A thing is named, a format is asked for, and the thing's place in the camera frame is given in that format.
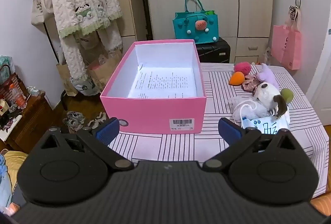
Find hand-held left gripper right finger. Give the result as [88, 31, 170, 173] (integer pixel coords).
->
[202, 118, 302, 171]

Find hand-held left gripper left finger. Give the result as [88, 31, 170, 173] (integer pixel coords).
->
[39, 117, 134, 171]

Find pink cardboard box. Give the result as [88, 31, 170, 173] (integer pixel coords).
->
[100, 39, 207, 134]

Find floral scrunchie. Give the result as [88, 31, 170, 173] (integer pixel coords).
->
[242, 74, 262, 92]

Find orange egg sponge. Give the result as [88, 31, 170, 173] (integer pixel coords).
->
[229, 71, 245, 86]

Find white brown plush toy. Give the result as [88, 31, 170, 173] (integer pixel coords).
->
[253, 81, 289, 118]

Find pink yarn strawberry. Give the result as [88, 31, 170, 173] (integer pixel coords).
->
[234, 61, 252, 75]

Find purple plush toy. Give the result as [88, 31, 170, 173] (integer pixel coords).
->
[255, 63, 280, 90]

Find beige sandals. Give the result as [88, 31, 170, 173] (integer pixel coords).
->
[87, 112, 107, 129]

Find white face mask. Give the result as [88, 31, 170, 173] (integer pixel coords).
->
[231, 99, 270, 121]

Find grey sneakers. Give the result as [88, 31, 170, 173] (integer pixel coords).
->
[62, 111, 86, 134]

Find blue white mask packet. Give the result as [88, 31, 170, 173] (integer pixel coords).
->
[241, 113, 290, 136]

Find white printed bag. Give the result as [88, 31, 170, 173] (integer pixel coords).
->
[70, 76, 102, 97]

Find striped tablecloth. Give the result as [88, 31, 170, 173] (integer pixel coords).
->
[108, 62, 323, 199]

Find brown paper bag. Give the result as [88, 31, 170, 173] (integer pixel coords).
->
[56, 62, 78, 97]
[86, 51, 122, 94]

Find green ball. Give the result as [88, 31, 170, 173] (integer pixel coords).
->
[281, 88, 295, 105]

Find wooden nightstand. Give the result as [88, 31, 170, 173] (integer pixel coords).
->
[0, 92, 54, 152]

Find printed paper sheet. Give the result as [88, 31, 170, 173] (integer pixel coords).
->
[127, 64, 197, 98]

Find black suitcase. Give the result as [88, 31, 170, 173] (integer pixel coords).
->
[195, 37, 231, 64]

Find yellow blanket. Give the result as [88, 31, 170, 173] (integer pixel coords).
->
[0, 150, 29, 217]

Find orange drink bottle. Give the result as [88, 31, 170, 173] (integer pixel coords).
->
[9, 84, 28, 110]

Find pink paper bag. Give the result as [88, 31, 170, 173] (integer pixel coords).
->
[271, 6, 302, 71]

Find teal felt handbag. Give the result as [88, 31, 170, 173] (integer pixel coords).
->
[172, 0, 219, 45]

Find houndstooth basket bag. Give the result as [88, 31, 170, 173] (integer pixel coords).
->
[0, 65, 27, 109]

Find black clothes rack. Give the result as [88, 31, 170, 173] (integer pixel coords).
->
[31, 0, 68, 111]

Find blue cloth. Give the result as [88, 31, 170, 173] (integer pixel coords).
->
[0, 155, 13, 208]

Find green floral cloth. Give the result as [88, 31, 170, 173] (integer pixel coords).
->
[0, 55, 14, 74]

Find black hair ties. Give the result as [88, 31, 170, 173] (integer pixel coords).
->
[289, 0, 302, 21]

